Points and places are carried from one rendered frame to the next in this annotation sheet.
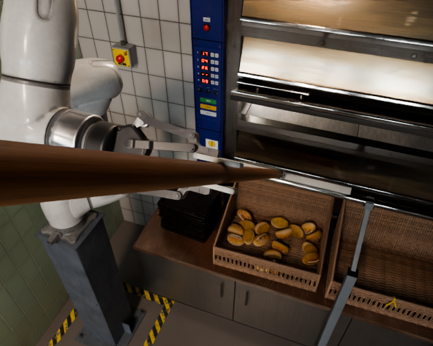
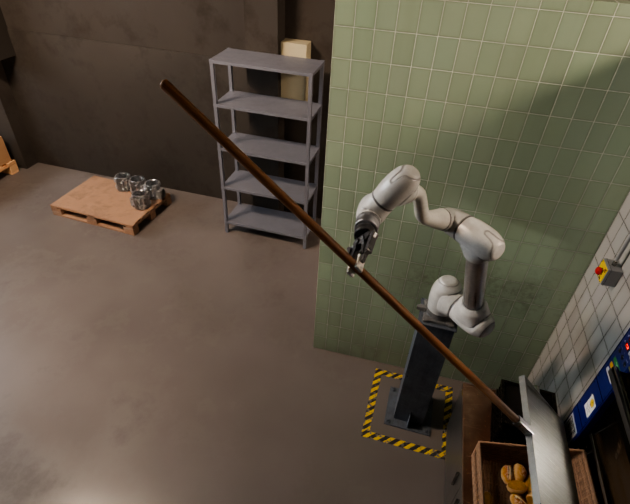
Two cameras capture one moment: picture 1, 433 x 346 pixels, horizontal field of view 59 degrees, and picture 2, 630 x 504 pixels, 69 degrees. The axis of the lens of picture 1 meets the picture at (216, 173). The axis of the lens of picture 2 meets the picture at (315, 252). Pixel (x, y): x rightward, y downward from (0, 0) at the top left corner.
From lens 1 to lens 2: 1.28 m
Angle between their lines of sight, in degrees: 60
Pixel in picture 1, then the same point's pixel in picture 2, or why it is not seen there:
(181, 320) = (431, 470)
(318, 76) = not seen: outside the picture
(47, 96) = (373, 205)
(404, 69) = not seen: outside the picture
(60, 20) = (395, 186)
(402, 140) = not seen: outside the picture
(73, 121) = (365, 217)
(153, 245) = (470, 399)
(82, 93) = (464, 239)
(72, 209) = (438, 302)
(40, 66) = (378, 195)
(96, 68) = (484, 235)
